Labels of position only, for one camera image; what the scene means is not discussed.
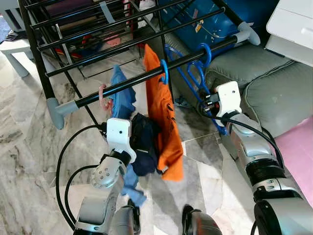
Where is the blue hard suitcase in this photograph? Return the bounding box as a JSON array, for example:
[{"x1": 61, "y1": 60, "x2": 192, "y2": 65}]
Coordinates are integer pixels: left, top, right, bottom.
[{"x1": 159, "y1": 0, "x2": 279, "y2": 52}]

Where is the orange shirt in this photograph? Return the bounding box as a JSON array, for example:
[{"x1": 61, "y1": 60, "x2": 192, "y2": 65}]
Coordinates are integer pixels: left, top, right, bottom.
[{"x1": 142, "y1": 43, "x2": 185, "y2": 182}]

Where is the blue shirt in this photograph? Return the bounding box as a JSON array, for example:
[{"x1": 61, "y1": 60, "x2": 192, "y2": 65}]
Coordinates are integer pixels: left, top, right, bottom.
[{"x1": 109, "y1": 65, "x2": 147, "y2": 207}]

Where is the purple storage bag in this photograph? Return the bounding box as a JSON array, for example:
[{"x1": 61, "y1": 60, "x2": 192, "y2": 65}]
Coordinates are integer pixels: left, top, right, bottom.
[{"x1": 46, "y1": 0, "x2": 106, "y2": 16}]

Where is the white drawer cabinet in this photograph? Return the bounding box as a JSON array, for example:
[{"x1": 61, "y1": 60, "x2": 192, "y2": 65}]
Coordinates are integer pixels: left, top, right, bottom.
[{"x1": 266, "y1": 0, "x2": 313, "y2": 62}]

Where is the pink foam mat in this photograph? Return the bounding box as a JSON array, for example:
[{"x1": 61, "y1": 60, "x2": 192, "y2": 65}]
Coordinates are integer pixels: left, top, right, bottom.
[{"x1": 274, "y1": 115, "x2": 313, "y2": 209}]

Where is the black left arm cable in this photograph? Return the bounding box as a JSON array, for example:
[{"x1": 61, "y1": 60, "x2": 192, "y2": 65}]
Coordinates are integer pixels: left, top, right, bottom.
[
  {"x1": 64, "y1": 164, "x2": 101, "y2": 226},
  {"x1": 55, "y1": 123, "x2": 109, "y2": 231}
]

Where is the silver black robot leg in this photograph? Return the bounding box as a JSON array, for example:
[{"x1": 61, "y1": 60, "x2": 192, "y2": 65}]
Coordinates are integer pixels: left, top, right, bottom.
[
  {"x1": 109, "y1": 203, "x2": 142, "y2": 235},
  {"x1": 182, "y1": 205, "x2": 224, "y2": 235}
]

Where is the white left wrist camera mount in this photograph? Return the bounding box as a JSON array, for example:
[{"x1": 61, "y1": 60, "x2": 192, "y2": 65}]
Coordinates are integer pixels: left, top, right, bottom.
[{"x1": 105, "y1": 117, "x2": 133, "y2": 162}]

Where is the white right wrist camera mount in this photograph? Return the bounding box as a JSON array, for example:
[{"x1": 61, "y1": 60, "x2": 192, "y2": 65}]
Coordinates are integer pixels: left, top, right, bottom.
[{"x1": 215, "y1": 81, "x2": 244, "y2": 123}]

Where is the pink plastic hanger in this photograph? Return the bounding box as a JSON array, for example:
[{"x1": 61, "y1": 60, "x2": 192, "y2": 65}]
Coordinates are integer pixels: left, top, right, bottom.
[{"x1": 98, "y1": 83, "x2": 114, "y2": 111}]

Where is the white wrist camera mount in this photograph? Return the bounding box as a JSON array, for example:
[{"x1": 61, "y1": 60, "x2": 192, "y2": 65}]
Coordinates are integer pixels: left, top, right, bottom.
[
  {"x1": 215, "y1": 81, "x2": 244, "y2": 123},
  {"x1": 105, "y1": 117, "x2": 133, "y2": 162}
]

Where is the silver black robot right leg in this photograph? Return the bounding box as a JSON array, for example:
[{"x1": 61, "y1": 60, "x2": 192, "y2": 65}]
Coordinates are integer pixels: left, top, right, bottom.
[{"x1": 182, "y1": 205, "x2": 224, "y2": 235}]

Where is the grey leather sofa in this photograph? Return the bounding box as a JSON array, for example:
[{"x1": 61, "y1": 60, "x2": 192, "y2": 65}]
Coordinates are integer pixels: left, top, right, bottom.
[{"x1": 156, "y1": 32, "x2": 313, "y2": 140}]

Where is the black metal drying rack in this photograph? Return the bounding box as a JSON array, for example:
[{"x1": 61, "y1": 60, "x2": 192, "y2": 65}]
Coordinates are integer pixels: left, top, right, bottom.
[{"x1": 19, "y1": 0, "x2": 261, "y2": 130}]

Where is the navy blue garment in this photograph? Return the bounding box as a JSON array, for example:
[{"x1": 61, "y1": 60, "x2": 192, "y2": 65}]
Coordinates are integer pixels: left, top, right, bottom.
[{"x1": 128, "y1": 113, "x2": 162, "y2": 177}]

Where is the silver black robot left leg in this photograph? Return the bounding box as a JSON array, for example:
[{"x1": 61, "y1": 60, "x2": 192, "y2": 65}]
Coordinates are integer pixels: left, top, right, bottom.
[{"x1": 109, "y1": 203, "x2": 142, "y2": 235}]

